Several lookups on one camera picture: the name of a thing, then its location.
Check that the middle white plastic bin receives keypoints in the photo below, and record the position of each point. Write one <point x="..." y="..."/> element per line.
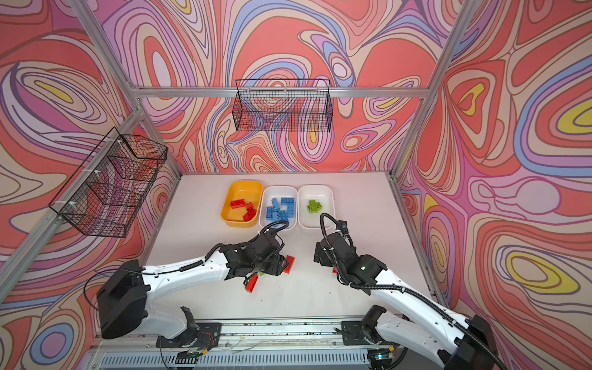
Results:
<point x="278" y="192"/>

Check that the blue lego pair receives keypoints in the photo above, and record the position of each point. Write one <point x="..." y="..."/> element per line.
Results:
<point x="275" y="204"/>

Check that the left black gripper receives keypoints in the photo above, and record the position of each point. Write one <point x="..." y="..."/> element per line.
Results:
<point x="278" y="265"/>

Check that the back black wire basket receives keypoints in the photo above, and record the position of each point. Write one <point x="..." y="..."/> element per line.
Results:
<point x="283" y="105"/>

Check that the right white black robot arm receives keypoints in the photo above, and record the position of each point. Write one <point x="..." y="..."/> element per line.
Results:
<point x="406" y="317"/>

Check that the black wire basket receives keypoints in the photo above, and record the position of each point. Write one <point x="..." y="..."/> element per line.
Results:
<point x="283" y="105"/>
<point x="114" y="187"/>

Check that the yellow plastic bin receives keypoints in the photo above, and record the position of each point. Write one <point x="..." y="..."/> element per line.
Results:
<point x="250" y="191"/>

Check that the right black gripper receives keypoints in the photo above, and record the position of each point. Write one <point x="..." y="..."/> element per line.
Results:
<point x="324" y="259"/>

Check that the red double lego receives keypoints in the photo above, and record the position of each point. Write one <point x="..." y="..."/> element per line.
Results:
<point x="240" y="203"/>

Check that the blue lego mid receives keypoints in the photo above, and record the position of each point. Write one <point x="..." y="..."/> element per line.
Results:
<point x="287" y="201"/>

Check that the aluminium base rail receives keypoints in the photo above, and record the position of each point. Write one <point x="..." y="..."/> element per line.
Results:
<point x="292" y="334"/>

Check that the extra blue lego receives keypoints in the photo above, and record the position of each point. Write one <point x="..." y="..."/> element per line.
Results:
<point x="290" y="212"/>

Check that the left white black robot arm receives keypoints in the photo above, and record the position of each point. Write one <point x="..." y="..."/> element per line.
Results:
<point x="132" y="300"/>

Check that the left black wire basket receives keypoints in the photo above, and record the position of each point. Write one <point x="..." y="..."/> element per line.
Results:
<point x="114" y="187"/>

